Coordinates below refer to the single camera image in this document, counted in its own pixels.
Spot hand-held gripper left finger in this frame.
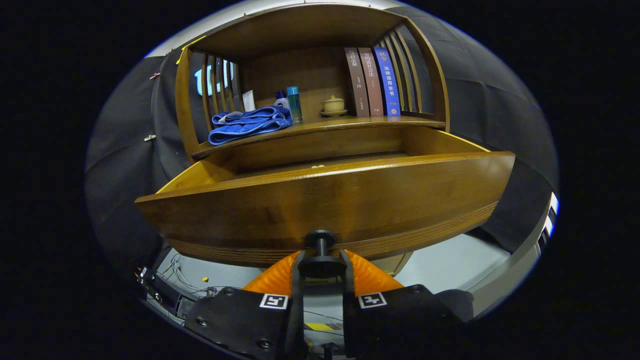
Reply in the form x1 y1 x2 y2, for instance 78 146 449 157
184 250 307 360

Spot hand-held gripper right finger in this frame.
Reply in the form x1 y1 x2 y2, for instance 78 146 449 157
340 249 476 359

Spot wooden countertop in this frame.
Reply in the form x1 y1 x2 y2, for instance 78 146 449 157
192 115 447 161

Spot wooden cabinet with slatted shelf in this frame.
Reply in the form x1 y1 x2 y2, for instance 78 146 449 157
172 2 451 278

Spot black electronic box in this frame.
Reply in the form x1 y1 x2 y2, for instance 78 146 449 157
135 267 198 321

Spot folded blue towel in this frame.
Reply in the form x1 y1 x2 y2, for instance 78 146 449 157
207 106 294 146

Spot teal clear bottle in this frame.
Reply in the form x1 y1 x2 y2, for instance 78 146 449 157
286 86 303 123

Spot beige lidded teacup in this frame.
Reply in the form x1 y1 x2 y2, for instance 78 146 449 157
320 95 348 118

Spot dark brown book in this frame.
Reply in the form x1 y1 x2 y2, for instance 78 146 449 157
344 47 371 117

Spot reddish brown book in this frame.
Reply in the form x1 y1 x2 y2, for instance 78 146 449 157
358 47 385 117

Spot blue book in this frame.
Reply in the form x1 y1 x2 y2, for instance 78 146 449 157
373 46 402 117

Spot white floor cables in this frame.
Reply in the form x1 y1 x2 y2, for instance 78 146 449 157
157 252 236 297

